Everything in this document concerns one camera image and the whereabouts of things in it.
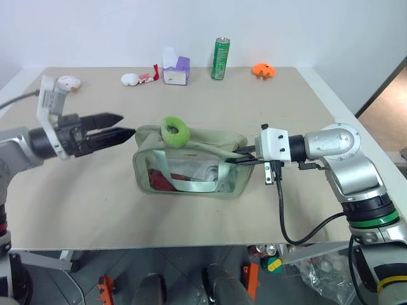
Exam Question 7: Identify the green pouch with clear window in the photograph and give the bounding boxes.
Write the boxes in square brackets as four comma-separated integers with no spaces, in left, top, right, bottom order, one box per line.
[132,124,256,201]

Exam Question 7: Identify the clear plastic bag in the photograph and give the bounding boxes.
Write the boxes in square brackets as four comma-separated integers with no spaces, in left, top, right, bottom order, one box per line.
[298,250,359,305]

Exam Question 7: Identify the drink cans under table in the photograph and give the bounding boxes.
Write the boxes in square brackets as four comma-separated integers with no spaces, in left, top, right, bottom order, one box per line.
[250,243,281,259]

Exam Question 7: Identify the red item inside pouch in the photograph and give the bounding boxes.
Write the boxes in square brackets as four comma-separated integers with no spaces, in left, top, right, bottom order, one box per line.
[147,169,179,192]

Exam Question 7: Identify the white table frame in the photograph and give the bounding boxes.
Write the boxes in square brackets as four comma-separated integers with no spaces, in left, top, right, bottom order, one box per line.
[8,249,81,272]

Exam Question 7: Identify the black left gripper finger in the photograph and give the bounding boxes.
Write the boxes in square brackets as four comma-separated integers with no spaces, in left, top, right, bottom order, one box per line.
[86,127,137,151]
[79,112,125,132]

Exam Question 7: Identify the white round plush toy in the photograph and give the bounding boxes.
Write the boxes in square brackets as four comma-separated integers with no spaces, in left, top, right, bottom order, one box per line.
[120,72,141,88]

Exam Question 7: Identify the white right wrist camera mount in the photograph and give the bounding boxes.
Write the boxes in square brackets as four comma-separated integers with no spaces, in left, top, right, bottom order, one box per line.
[254,123,292,170]

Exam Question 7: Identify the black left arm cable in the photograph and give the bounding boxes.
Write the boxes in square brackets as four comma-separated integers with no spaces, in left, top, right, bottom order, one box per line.
[0,90,41,111]

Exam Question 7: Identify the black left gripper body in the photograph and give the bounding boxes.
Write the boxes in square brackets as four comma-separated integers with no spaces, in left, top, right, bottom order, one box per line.
[55,114,90,158]

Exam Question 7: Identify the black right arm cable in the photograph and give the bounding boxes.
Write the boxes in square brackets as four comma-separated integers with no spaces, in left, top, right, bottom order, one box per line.
[273,161,348,246]

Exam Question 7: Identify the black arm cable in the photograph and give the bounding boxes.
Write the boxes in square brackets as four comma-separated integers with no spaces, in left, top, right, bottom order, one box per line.
[0,90,41,111]
[273,161,348,246]

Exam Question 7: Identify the orange plush toy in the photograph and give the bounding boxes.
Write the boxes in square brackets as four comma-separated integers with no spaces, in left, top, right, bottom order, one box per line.
[251,62,277,81]

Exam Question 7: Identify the green plush ring keychain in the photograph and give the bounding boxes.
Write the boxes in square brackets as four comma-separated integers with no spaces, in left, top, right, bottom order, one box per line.
[160,116,191,149]

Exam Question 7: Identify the red and white small toy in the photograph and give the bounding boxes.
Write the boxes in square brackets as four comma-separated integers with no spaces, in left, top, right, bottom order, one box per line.
[138,63,160,85]

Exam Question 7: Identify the orange clamp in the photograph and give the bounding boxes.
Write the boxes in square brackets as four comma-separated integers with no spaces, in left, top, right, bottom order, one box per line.
[96,274,116,305]
[242,262,260,301]

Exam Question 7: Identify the white cloth inside pouch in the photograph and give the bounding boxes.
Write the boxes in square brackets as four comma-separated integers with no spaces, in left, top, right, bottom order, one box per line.
[190,159,221,184]

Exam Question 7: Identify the green and yellow round object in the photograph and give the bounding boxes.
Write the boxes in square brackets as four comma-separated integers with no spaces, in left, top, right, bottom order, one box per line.
[261,255,284,275]

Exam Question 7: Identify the purple tissue box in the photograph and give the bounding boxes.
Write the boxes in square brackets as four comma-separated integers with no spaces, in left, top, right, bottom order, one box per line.
[162,46,191,86]

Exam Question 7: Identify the brown wooden panel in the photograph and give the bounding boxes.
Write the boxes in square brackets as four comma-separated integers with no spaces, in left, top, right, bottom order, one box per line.
[355,55,407,153]

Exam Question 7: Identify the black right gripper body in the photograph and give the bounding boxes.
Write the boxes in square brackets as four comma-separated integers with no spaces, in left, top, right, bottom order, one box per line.
[262,159,286,186]

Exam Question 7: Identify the white and pink plush toy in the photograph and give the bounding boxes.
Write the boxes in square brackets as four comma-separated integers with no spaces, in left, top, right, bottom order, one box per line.
[57,75,81,93]

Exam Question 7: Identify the dark rounded shape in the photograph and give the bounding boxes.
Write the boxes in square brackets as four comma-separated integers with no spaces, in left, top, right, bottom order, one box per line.
[131,272,168,305]
[202,262,256,305]

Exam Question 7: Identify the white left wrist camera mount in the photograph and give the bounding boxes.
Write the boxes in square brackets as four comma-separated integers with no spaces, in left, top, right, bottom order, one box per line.
[36,74,69,160]

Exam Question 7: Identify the green drink can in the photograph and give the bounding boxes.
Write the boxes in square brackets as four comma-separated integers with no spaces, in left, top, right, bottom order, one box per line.
[210,36,231,81]

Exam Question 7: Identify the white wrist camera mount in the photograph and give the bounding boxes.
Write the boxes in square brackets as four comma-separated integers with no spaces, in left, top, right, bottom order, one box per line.
[36,74,69,160]
[254,123,292,170]

